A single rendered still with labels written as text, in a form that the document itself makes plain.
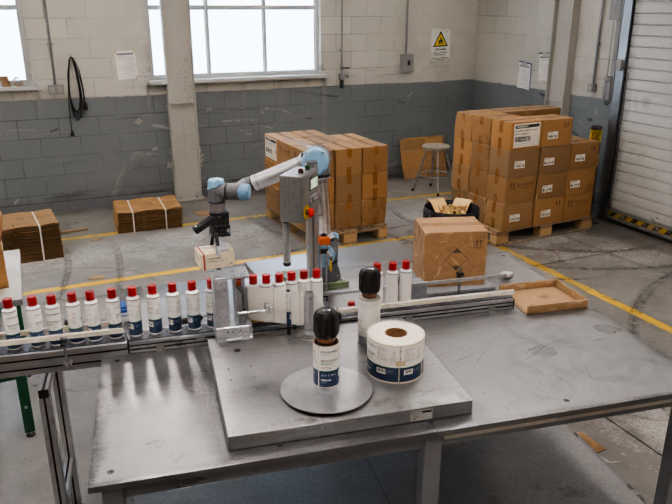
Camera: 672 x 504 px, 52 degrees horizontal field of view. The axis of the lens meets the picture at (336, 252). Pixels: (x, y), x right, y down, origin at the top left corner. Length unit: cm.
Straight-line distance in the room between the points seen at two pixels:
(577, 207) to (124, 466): 568
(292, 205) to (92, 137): 544
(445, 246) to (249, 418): 141
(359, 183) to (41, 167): 348
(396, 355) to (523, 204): 444
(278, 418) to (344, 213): 436
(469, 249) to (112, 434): 179
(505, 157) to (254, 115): 322
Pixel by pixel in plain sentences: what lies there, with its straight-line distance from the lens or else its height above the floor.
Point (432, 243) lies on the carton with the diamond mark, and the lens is 322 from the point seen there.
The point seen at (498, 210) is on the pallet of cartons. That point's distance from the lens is 658.
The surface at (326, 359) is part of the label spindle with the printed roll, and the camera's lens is 226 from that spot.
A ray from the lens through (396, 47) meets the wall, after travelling 900.
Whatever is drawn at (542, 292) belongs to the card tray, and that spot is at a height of 83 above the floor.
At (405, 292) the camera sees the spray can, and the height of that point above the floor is 95.
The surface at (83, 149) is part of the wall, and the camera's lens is 802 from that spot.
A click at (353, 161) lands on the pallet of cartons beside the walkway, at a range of 637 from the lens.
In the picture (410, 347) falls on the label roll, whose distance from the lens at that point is 236.
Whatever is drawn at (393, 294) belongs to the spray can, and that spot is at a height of 95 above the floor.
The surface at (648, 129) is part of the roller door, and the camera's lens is 730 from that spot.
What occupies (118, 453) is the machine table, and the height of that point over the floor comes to 83.
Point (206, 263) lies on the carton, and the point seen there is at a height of 98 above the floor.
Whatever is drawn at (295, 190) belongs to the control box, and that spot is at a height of 142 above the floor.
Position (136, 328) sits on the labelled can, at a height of 92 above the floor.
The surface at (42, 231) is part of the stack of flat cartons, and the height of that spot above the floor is 26.
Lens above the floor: 209
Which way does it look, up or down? 19 degrees down
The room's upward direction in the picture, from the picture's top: straight up
